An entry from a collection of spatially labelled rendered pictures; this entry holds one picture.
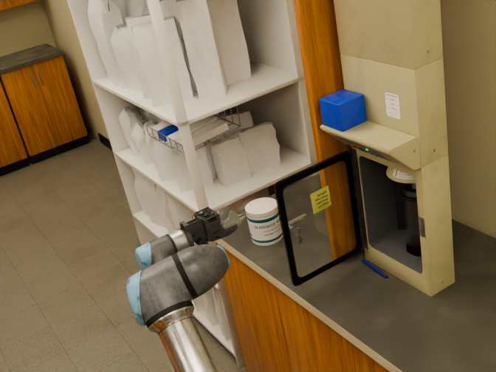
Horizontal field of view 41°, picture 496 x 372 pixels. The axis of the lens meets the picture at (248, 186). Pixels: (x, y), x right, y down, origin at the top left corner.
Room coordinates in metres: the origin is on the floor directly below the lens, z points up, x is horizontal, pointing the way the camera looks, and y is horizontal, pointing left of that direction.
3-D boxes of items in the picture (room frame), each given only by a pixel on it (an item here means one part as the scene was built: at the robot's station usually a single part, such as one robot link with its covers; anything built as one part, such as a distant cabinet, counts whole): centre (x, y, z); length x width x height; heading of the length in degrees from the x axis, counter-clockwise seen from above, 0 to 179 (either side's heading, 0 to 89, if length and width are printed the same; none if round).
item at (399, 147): (1.83, -0.38, 1.46); 0.32 x 0.12 x 0.10; 27
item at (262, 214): (2.29, -0.04, 1.02); 0.13 x 0.13 x 0.15
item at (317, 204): (1.92, -0.22, 1.19); 0.30 x 0.01 x 0.40; 117
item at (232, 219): (1.79, 0.06, 1.33); 0.09 x 0.03 x 0.06; 116
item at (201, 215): (1.76, 0.16, 1.33); 0.12 x 0.08 x 0.09; 117
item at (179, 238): (1.73, 0.24, 1.33); 0.08 x 0.05 x 0.08; 27
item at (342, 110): (1.92, -0.34, 1.56); 0.10 x 0.10 x 0.09; 27
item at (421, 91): (1.91, -0.55, 1.33); 0.32 x 0.25 x 0.77; 27
